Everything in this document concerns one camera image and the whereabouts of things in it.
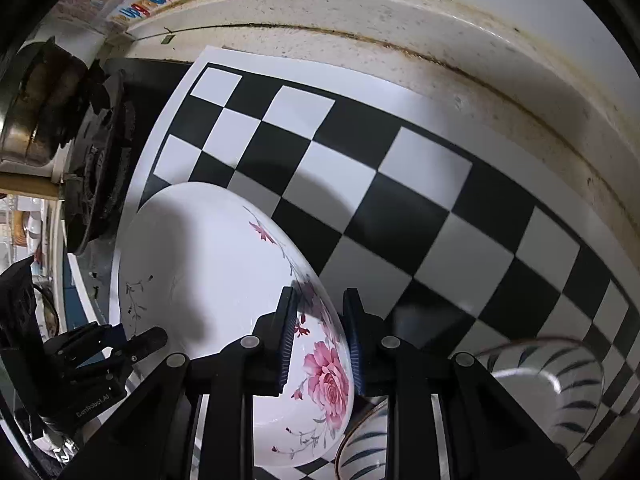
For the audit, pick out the black gas stove burner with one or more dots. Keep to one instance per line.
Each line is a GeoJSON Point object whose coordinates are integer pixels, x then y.
{"type": "Point", "coordinates": [97, 168]}

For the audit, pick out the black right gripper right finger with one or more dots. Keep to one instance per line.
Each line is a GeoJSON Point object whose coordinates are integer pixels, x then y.
{"type": "Point", "coordinates": [384, 365]}

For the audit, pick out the white black striped bowl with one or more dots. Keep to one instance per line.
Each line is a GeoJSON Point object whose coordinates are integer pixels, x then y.
{"type": "Point", "coordinates": [558, 381]}

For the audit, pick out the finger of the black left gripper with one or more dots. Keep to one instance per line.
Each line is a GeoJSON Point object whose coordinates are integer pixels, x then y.
{"type": "Point", "coordinates": [145, 342]}

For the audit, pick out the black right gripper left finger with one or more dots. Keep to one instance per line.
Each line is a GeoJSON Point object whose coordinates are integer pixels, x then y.
{"type": "Point", "coordinates": [254, 365]}

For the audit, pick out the black white checkered mat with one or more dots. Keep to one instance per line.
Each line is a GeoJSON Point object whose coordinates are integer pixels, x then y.
{"type": "Point", "coordinates": [435, 221]}

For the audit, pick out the white pink floral plate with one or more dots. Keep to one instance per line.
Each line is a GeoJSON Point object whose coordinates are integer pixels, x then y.
{"type": "Point", "coordinates": [204, 264]}

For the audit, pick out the steel steamer pot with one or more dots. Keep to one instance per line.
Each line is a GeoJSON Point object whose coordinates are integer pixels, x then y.
{"type": "Point", "coordinates": [46, 93]}

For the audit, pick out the white black leaf plate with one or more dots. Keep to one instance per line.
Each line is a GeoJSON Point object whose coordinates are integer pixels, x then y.
{"type": "Point", "coordinates": [362, 456]}

